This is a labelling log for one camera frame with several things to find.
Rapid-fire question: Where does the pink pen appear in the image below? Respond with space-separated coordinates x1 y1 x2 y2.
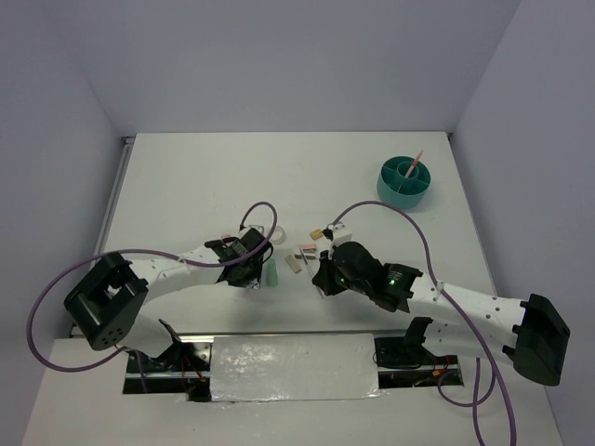
404 150 424 178

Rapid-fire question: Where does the thin purple pen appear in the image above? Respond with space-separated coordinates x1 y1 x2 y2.
300 250 324 299

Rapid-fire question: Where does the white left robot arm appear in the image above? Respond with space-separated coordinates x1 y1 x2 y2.
64 228 273 371

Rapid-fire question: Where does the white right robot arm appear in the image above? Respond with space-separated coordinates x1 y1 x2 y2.
312 242 571 387

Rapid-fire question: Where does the green glue stick tube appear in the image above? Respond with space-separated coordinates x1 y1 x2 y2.
266 258 279 288

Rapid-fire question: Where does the pink white stapler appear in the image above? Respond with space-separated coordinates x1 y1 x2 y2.
293 243 319 261

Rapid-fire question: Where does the clear tape roll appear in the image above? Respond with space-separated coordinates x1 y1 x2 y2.
270 226 286 245

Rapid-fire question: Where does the grey eraser block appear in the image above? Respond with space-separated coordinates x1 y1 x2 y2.
284 256 302 274

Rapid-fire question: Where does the teal round divided container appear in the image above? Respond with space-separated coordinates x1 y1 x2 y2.
377 156 431 210

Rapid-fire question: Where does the silver foil cover plate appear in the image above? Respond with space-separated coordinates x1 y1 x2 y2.
210 334 380 402

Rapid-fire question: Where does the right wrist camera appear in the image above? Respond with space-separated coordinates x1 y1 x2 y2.
323 222 352 246

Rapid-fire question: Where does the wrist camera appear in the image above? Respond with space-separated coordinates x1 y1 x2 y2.
240 224 266 234
323 222 352 246

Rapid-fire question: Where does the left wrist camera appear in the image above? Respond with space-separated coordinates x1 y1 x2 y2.
240 224 266 234

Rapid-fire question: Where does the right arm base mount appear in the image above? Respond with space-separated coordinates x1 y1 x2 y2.
373 317 463 389

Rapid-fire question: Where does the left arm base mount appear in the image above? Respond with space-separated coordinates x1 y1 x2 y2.
122 319 213 402

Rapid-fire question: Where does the aluminium table edge rail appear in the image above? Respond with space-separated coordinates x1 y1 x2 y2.
69 134 136 338

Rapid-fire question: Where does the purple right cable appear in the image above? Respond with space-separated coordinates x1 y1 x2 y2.
330 200 517 446

